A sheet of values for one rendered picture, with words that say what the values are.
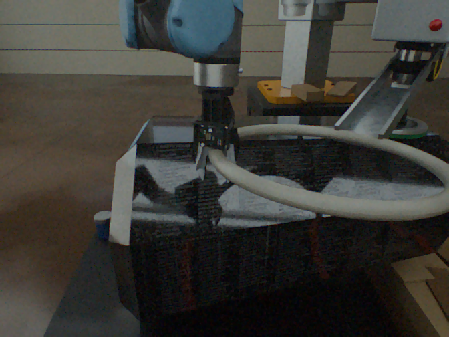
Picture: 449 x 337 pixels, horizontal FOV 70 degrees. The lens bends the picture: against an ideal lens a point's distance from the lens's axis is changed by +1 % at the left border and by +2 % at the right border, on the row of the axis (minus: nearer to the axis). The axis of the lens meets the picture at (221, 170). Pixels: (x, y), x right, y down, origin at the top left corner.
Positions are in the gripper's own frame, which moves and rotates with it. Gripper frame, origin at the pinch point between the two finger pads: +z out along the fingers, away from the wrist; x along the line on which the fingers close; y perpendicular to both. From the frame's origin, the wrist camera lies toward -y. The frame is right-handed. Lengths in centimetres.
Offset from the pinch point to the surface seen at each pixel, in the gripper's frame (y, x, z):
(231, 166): 15.3, 5.3, -8.7
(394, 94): -44, 49, -14
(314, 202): 23.8, 18.5, -7.7
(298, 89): -114, 24, -4
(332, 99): -119, 44, 2
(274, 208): -22.8, 15.1, 19.8
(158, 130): -41, -29, 3
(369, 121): -29.9, 39.2, -7.9
